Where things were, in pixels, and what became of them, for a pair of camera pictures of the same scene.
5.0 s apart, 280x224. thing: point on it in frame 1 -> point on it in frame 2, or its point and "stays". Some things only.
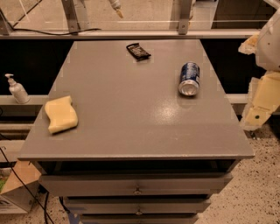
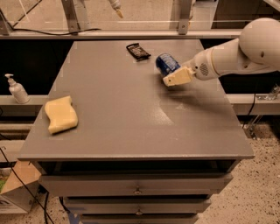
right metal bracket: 185,7 stays
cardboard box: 22,186 stays
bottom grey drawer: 138,218 stays
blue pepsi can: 190,78 -> 165,64
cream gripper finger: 263,100 -> 207,65
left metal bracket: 71,17 stays
